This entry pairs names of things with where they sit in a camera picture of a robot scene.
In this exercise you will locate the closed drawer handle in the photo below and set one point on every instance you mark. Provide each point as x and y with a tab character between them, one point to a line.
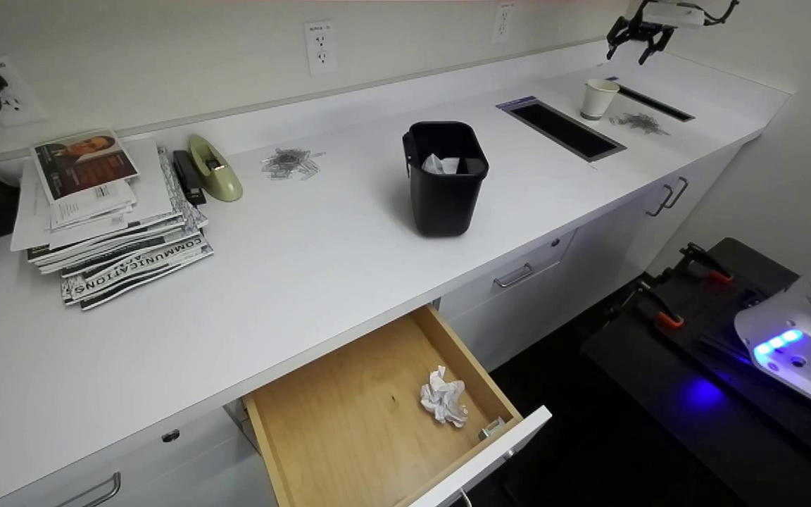
513	276

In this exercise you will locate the near counter trash slot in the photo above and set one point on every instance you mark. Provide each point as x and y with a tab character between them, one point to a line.
559	126

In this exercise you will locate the red handled clamp right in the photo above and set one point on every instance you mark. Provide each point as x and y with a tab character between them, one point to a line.
713	267

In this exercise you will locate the pile of metal paper clips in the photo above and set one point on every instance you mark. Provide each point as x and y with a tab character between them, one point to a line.
639	121

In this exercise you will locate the crumpled paper in bin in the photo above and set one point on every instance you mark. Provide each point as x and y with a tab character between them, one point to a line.
438	164

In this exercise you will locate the left cabinet door handle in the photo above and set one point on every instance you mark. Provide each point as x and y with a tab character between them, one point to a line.
662	200

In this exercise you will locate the black optical breadboard table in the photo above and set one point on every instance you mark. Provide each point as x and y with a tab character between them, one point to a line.
700	384

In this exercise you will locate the white paper cup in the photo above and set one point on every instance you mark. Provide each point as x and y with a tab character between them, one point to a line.
597	95

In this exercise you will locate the black landfill trash bin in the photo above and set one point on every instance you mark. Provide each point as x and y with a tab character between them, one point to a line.
444	202

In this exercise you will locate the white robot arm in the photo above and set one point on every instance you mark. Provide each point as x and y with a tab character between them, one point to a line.
679	14

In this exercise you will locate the right cabinet door handle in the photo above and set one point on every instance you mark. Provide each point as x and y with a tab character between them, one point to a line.
676	193

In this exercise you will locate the middle wall power outlet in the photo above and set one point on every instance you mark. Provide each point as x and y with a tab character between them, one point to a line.
318	40

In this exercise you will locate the right wall power outlet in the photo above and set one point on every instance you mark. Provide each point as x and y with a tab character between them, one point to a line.
501	21

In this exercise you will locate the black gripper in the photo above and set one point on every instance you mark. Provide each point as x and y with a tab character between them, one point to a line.
636	29

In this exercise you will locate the cabinet door handle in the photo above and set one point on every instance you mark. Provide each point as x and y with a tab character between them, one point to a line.
676	193
662	200

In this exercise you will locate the black stapler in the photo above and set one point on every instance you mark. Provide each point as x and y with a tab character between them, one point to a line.
190	178

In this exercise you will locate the crumpled paper in drawer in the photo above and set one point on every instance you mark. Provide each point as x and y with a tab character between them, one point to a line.
444	398

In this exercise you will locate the stack of magazines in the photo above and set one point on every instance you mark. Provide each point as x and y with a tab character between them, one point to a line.
106	218

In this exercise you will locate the red handled clamp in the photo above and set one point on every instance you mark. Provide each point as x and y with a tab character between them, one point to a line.
713	267
662	312

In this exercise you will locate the red handled clamp left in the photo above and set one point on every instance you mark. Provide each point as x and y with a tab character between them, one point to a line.
662	312

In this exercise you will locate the open wooden drawer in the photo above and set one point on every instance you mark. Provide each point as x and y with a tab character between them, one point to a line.
349	432

